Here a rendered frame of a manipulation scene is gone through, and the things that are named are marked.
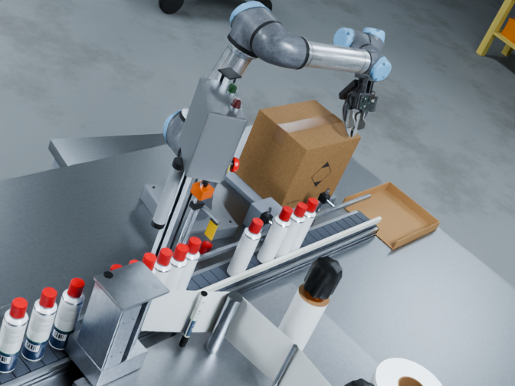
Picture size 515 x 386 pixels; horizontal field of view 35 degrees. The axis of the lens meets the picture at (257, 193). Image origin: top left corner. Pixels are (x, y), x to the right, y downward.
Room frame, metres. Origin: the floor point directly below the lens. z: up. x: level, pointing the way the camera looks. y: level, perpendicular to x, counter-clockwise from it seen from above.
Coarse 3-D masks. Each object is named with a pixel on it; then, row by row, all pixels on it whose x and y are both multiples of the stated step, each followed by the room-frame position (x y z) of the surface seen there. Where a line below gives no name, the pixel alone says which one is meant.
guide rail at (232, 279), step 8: (360, 224) 2.37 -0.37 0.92; (368, 224) 2.40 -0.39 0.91; (344, 232) 2.28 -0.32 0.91; (352, 232) 2.32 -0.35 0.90; (320, 240) 2.18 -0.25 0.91; (328, 240) 2.20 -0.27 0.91; (304, 248) 2.10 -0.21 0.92; (312, 248) 2.13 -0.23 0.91; (288, 256) 2.03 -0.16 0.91; (296, 256) 2.07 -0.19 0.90; (264, 264) 1.94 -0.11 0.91; (272, 264) 1.97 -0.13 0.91; (248, 272) 1.88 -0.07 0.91; (256, 272) 1.91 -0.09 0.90; (224, 280) 1.80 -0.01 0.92; (232, 280) 1.82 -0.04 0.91; (208, 288) 1.74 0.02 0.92; (216, 288) 1.76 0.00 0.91
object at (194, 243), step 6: (192, 240) 1.68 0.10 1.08; (198, 240) 1.69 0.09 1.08; (192, 246) 1.67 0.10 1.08; (198, 246) 1.68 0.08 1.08; (192, 252) 1.68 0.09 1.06; (198, 252) 1.71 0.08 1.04; (186, 258) 1.66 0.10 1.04; (192, 258) 1.67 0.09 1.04; (192, 264) 1.67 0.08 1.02; (186, 270) 1.67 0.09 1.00; (192, 270) 1.68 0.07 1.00; (186, 276) 1.67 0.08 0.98; (180, 282) 1.67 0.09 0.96; (186, 282) 1.67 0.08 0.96; (180, 288) 1.67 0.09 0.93
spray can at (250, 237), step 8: (256, 224) 1.87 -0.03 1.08; (248, 232) 1.87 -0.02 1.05; (256, 232) 1.87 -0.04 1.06; (240, 240) 1.88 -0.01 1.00; (248, 240) 1.86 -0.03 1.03; (256, 240) 1.87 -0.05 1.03; (240, 248) 1.87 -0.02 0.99; (248, 248) 1.86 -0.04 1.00; (240, 256) 1.86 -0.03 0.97; (248, 256) 1.87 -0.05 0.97; (232, 264) 1.87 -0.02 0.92; (240, 264) 1.86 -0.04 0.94; (232, 272) 1.86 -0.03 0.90; (240, 272) 1.87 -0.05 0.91
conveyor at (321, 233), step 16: (336, 224) 2.36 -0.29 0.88; (352, 224) 2.40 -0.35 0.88; (304, 240) 2.19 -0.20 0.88; (336, 240) 2.27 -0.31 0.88; (256, 256) 2.01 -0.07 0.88; (304, 256) 2.11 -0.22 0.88; (208, 272) 1.85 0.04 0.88; (224, 272) 1.88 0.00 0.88; (192, 288) 1.75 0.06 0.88; (224, 288) 1.81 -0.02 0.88; (80, 320) 1.47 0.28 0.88; (48, 352) 1.33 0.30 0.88; (64, 352) 1.35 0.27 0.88; (16, 368) 1.25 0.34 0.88; (32, 368) 1.27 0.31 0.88; (0, 384) 1.20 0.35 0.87
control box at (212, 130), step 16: (208, 80) 1.79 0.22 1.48; (208, 96) 1.71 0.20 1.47; (224, 96) 1.74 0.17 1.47; (240, 96) 1.79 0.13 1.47; (192, 112) 1.75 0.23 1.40; (208, 112) 1.64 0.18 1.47; (224, 112) 1.67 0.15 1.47; (240, 112) 1.70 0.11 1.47; (192, 128) 1.71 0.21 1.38; (208, 128) 1.65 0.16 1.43; (224, 128) 1.66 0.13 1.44; (240, 128) 1.67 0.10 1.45; (192, 144) 1.67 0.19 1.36; (208, 144) 1.65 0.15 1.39; (224, 144) 1.67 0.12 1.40; (192, 160) 1.64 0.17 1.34; (208, 160) 1.66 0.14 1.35; (224, 160) 1.67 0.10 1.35; (192, 176) 1.65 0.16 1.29; (208, 176) 1.66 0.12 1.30; (224, 176) 1.68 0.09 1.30
